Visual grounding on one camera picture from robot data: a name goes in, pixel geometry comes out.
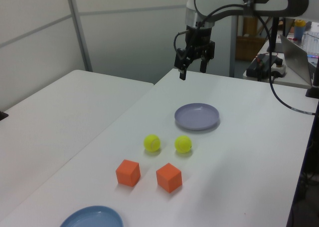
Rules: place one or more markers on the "brown cardboard box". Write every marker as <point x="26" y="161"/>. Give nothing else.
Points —
<point x="249" y="48"/>

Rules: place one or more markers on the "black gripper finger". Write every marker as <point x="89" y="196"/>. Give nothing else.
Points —
<point x="203" y="65"/>
<point x="182" y="62"/>

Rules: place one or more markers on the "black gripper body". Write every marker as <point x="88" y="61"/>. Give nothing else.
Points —
<point x="200" y="46"/>

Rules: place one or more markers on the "black control box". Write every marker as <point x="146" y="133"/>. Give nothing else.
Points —
<point x="256" y="68"/>

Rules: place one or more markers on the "yellow tennis ball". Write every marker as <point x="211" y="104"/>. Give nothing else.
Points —
<point x="151" y="143"/>
<point x="183" y="144"/>

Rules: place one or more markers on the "emergency stop button box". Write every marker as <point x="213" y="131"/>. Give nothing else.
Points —
<point x="279" y="68"/>

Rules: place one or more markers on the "blue plate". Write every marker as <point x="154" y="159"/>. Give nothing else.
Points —
<point x="92" y="218"/>

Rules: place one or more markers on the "blue bottle with yellow lid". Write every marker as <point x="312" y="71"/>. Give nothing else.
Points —
<point x="299" y="30"/>

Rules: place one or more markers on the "white background desk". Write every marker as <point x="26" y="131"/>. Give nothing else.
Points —
<point x="289" y="81"/>

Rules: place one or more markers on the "orange cube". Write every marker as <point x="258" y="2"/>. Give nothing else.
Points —
<point x="127" y="173"/>
<point x="168" y="178"/>

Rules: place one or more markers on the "lavender plate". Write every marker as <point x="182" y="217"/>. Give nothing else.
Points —
<point x="197" y="116"/>

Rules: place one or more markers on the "white keyboard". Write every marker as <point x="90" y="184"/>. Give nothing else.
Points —
<point x="311" y="43"/>

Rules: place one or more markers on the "black monitor stand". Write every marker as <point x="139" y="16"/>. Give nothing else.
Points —
<point x="275" y="35"/>

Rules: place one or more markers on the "silver laptop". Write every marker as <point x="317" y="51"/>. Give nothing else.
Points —
<point x="296" y="60"/>

